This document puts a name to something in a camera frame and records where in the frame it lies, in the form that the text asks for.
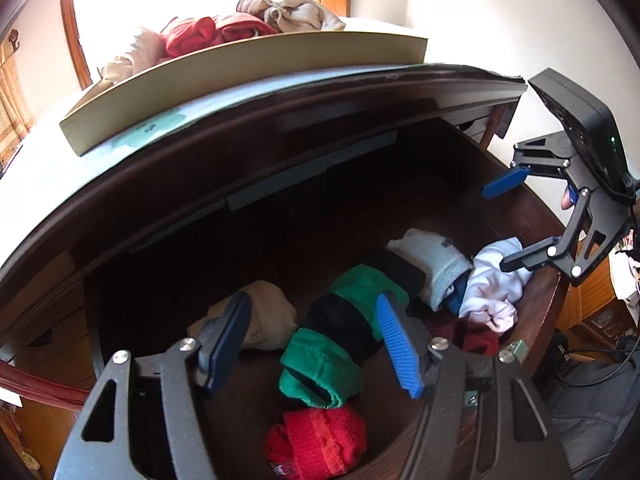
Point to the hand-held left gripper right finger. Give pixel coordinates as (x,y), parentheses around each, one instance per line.
(400,350)

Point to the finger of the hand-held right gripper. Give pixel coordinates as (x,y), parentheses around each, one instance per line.
(505,182)
(530,255)

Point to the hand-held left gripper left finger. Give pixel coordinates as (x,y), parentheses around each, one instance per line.
(224,355)

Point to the white pink sock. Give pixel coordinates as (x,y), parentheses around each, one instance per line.
(495,290)

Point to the grey beige sock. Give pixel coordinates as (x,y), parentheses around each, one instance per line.
(265,315)

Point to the green and black sock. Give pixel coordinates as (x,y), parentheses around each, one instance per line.
(340,320)

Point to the light grey sock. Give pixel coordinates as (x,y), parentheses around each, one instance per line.
(435,260)

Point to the dark wooden drawer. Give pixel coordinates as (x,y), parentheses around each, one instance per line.
(300,220)

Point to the cream floral underwear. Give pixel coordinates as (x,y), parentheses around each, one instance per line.
(295,12)

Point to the shallow cardboard box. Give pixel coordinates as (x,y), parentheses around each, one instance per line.
(240,80)

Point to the red cloth garment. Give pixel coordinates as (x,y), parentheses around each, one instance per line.
(215,32)

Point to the small wooden desk drawer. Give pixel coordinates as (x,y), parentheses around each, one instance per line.
(480,127)
(55,345)

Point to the maroon garment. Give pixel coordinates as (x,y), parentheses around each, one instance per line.
(470,337)

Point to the wooden cabinet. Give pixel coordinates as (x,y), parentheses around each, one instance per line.
(595,305)

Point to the red sock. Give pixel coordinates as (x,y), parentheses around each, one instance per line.
(320,442)

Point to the reddish wooden chair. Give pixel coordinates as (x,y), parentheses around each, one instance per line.
(45,385)

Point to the dark wooden desk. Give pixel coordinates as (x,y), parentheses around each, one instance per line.
(225,140)

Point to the pale table mat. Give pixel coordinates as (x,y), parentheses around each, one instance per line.
(150,132)

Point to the black flat object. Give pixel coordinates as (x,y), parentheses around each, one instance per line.
(10,157)

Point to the beige garment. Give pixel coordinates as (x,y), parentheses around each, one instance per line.
(130,57)

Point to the cream patterned curtain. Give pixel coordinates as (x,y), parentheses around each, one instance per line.
(12,100)

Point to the curtain hook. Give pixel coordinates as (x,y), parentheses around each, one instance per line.
(13,41)

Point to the metal drawer bracket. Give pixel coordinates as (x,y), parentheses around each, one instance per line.
(520,350)

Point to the wooden door frame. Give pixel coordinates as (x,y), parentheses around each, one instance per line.
(75,25)

